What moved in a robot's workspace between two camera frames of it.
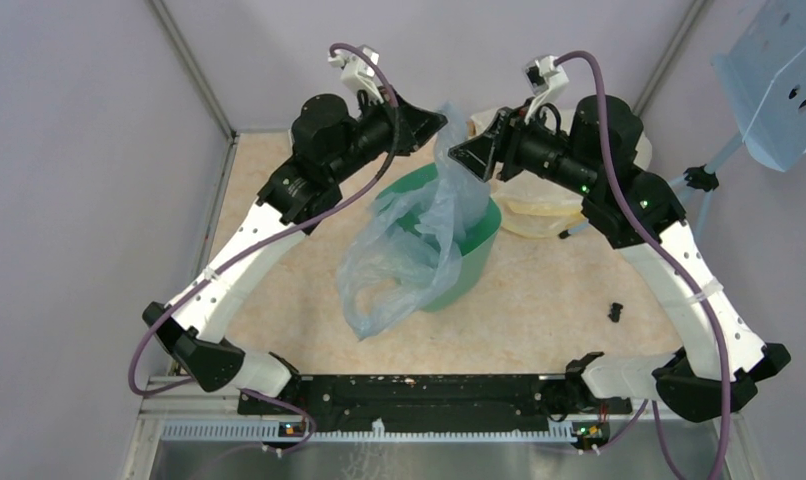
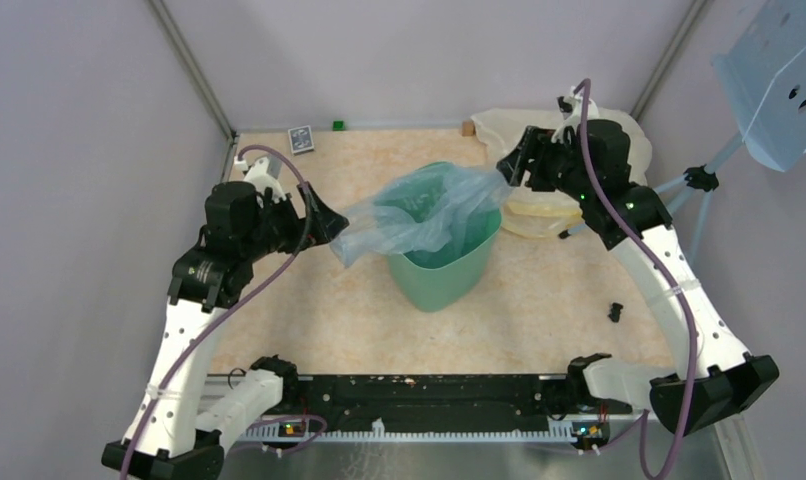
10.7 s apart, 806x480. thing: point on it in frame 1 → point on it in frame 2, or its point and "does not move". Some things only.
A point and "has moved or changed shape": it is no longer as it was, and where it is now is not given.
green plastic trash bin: [483, 231] → [443, 278]
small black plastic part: [615, 312] does not move
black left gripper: [417, 125] → [325, 223]
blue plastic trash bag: [404, 258] has moved or changed shape
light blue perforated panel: [776, 76] does not move
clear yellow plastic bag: [535, 207] does not move
